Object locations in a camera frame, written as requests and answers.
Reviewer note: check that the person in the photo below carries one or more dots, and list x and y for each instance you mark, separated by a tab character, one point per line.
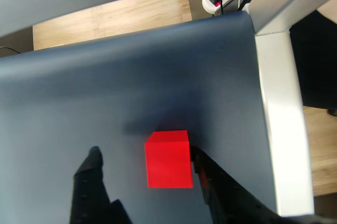
313	63

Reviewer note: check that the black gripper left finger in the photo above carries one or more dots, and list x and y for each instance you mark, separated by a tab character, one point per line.
87	195

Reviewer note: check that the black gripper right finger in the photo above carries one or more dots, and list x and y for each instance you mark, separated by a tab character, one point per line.
231	203

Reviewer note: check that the white table side rail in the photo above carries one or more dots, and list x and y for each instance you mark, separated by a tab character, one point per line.
284	129

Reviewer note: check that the dark blue mat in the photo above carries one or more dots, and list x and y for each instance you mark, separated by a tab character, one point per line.
105	89

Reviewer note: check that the red cube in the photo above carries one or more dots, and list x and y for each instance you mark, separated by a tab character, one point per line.
168	163

